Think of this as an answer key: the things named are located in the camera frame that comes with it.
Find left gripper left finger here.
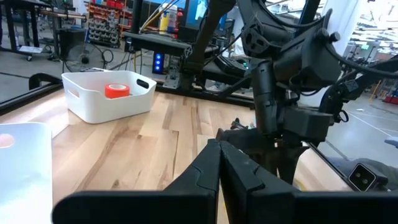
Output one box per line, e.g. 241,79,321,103
52,139,222,224

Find orange tape roll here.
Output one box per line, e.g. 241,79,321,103
104,83,131,100

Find black floor fan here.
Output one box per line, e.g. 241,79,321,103
63,42,106,73

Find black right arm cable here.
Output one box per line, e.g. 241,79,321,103
323,40,398,78

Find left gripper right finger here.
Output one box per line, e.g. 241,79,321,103
219,140,398,224

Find monitor platform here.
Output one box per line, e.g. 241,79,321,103
122,30,195,57

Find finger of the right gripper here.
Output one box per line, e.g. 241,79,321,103
276,140,312,185
216,128,278,175

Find yellow bottle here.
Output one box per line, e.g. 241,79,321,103
159,11,170,34

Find blue monitor screen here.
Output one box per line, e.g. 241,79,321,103
185,0,210,28

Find white plastic bin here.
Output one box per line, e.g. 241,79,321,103
61,70,157,124
0,122,53,224

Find black workbench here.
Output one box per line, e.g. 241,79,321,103
0,0,88,62

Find black pole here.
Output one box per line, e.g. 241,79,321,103
130,0,144,34

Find parts shelf with bins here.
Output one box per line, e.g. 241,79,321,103
86,0,134,49

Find black box with blue lights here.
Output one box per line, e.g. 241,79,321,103
151,51,165,75

